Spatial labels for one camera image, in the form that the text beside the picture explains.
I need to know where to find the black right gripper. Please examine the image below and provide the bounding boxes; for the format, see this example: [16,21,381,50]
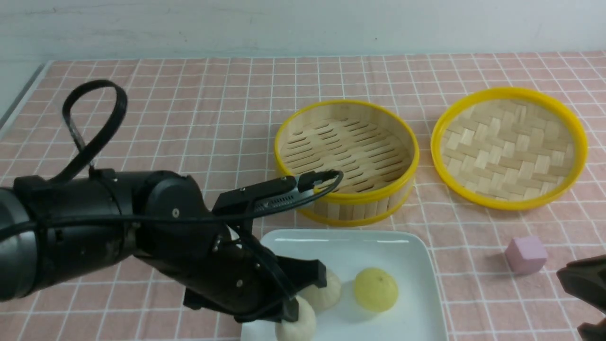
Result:
[556,255,606,313]

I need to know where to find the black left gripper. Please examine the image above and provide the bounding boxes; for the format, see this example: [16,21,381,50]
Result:
[138,227,327,323]

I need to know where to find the white steamed bun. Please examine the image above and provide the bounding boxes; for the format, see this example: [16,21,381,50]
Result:
[275,296,317,341]
[299,269,342,314]

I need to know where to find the yellow steamed bun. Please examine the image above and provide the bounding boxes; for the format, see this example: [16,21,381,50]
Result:
[353,267,400,313]

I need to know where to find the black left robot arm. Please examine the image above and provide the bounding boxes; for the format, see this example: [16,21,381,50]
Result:
[1,171,324,323]

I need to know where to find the white square plate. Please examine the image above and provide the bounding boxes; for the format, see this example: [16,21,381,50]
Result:
[260,229,448,341]

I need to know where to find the pink cube block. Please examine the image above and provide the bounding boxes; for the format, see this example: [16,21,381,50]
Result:
[504,235,548,275]

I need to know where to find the woven bamboo steamer lid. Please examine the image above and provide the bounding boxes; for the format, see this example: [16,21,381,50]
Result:
[430,87,588,211]

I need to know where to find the bamboo steamer basket yellow rim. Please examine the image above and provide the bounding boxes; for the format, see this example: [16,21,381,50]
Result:
[274,99,419,227]

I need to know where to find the black cable loop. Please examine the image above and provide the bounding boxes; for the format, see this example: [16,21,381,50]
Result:
[52,80,128,183]

